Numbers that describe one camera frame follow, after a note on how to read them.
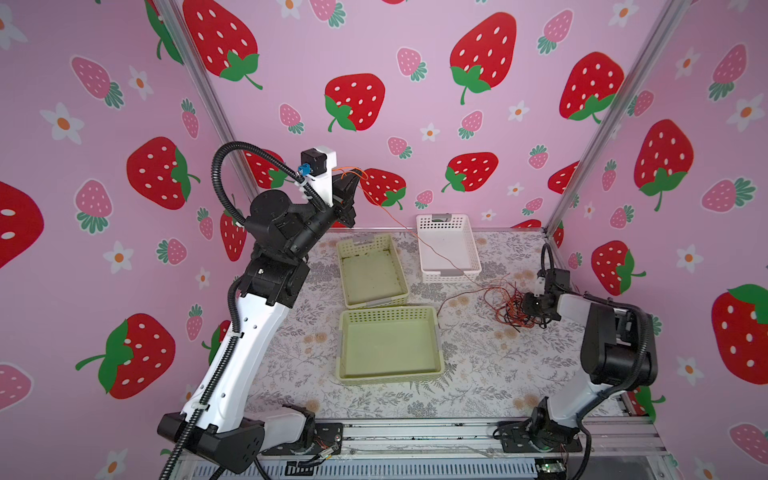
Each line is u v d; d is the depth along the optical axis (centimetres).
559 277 79
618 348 49
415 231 111
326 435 75
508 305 98
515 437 73
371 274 108
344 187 50
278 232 41
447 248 117
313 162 44
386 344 92
